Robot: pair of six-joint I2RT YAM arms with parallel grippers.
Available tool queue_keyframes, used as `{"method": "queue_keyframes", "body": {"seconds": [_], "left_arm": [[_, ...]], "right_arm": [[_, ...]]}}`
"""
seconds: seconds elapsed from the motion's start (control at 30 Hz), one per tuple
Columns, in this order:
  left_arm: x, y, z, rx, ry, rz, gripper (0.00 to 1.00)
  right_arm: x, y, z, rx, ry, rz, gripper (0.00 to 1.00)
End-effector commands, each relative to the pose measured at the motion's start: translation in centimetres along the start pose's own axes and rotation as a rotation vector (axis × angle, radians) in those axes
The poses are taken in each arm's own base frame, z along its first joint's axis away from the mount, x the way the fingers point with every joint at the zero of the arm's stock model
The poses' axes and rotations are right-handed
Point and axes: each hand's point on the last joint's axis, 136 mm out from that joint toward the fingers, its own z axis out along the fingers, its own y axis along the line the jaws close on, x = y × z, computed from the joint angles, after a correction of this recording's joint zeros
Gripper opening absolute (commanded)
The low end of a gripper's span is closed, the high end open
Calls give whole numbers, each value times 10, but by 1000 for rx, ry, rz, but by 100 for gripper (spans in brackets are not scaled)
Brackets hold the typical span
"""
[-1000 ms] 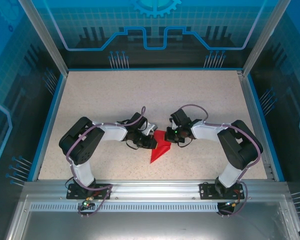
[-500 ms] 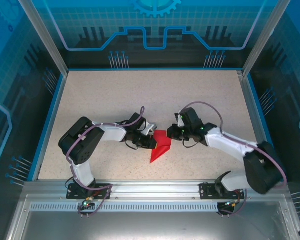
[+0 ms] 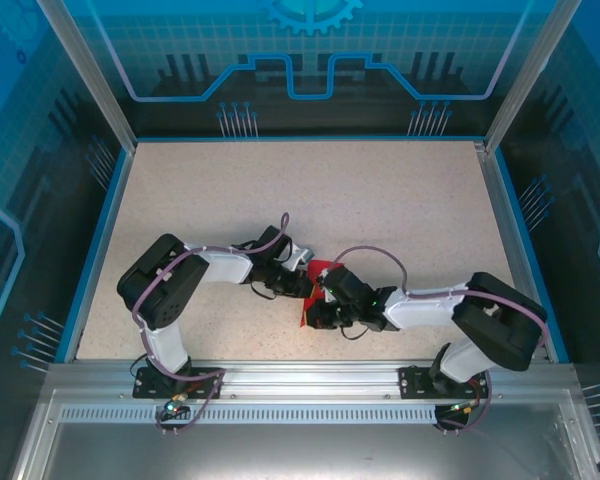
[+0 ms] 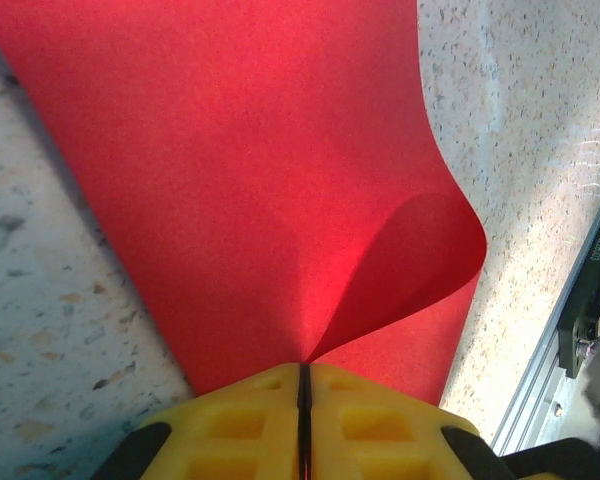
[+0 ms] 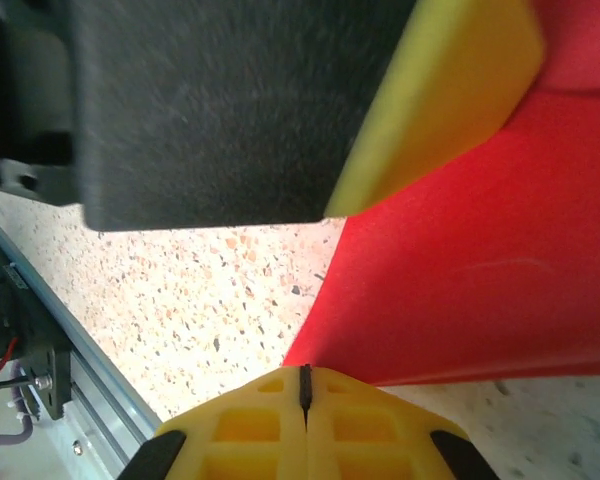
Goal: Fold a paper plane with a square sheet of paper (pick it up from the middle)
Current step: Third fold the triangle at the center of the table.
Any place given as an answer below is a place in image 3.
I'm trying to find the slotted silver cable duct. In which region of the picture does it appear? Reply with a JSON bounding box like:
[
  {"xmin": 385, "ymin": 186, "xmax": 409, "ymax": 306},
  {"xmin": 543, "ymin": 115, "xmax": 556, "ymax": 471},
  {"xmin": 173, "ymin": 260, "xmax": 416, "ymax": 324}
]
[{"xmin": 59, "ymin": 405, "xmax": 439, "ymax": 426}]

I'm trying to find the aluminium side rail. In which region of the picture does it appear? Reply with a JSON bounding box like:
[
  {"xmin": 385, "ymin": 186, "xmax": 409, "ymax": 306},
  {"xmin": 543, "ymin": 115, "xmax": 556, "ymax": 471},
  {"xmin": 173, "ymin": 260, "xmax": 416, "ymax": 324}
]
[{"xmin": 472, "ymin": 140, "xmax": 554, "ymax": 362}]

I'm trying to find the thin black right gripper cable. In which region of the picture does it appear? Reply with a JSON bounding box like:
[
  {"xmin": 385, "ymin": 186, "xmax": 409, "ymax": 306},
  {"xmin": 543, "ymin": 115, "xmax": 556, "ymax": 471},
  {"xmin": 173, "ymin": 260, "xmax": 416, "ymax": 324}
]
[{"xmin": 340, "ymin": 323, "xmax": 372, "ymax": 343}]

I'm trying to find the silver sheet metal shelf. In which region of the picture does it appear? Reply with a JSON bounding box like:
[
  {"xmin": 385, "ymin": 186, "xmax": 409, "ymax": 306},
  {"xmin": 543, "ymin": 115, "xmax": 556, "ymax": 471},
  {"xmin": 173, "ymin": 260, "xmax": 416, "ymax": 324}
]
[{"xmin": 10, "ymin": 389, "xmax": 600, "ymax": 480}]

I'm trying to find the aluminium frame post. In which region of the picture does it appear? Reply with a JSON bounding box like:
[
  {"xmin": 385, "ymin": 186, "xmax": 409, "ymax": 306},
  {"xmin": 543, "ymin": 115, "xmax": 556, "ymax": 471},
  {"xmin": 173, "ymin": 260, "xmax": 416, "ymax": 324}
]
[
  {"xmin": 33, "ymin": 0, "xmax": 139, "ymax": 151},
  {"xmin": 483, "ymin": 0, "xmax": 585, "ymax": 154}
]

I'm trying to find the blue table edge strip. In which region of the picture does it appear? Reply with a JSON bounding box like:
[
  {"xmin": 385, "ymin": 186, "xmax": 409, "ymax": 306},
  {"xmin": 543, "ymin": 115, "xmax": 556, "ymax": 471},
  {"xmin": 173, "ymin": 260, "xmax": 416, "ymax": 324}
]
[
  {"xmin": 493, "ymin": 147, "xmax": 572, "ymax": 365},
  {"xmin": 63, "ymin": 147, "xmax": 139, "ymax": 365}
]

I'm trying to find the thin black left gripper cable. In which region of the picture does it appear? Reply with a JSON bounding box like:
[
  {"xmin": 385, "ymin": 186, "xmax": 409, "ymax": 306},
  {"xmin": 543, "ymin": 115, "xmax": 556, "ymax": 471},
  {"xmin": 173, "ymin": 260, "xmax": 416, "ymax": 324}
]
[{"xmin": 248, "ymin": 280, "xmax": 277, "ymax": 302}]

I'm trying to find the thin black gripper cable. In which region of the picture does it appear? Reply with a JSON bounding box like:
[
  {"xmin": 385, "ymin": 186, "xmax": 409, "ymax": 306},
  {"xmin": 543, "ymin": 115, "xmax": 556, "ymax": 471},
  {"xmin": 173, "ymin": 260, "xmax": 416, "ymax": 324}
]
[
  {"xmin": 340, "ymin": 323, "xmax": 372, "ymax": 343},
  {"xmin": 248, "ymin": 280, "xmax": 277, "ymax": 302}
]

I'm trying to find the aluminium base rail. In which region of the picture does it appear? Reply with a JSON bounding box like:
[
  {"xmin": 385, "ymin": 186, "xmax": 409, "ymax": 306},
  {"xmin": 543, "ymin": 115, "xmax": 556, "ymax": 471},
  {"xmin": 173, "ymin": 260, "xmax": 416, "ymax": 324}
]
[{"xmin": 44, "ymin": 358, "xmax": 579, "ymax": 402}]

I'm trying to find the red paper sheet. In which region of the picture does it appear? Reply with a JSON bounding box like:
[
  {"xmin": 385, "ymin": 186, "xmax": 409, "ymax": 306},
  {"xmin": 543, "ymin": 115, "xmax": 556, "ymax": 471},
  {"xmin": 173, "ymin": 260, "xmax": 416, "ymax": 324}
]
[{"xmin": 297, "ymin": 258, "xmax": 347, "ymax": 330}]

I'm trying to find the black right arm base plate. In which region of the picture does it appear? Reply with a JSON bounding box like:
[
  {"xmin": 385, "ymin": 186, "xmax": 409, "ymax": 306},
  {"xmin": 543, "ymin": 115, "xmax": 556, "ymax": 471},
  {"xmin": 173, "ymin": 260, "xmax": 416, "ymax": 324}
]
[{"xmin": 398, "ymin": 365, "xmax": 486, "ymax": 400}]

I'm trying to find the cable connector with green light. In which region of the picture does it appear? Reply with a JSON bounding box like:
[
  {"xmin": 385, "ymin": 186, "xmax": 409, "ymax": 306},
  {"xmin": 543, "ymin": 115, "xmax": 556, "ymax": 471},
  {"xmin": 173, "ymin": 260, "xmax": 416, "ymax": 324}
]
[
  {"xmin": 447, "ymin": 399, "xmax": 483, "ymax": 416},
  {"xmin": 162, "ymin": 393, "xmax": 189, "ymax": 417}
]

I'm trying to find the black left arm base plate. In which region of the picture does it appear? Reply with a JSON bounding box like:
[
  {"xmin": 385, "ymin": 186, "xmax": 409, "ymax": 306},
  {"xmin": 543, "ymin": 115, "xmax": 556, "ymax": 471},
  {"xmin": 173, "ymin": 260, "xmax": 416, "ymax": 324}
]
[{"xmin": 132, "ymin": 366, "xmax": 225, "ymax": 400}]

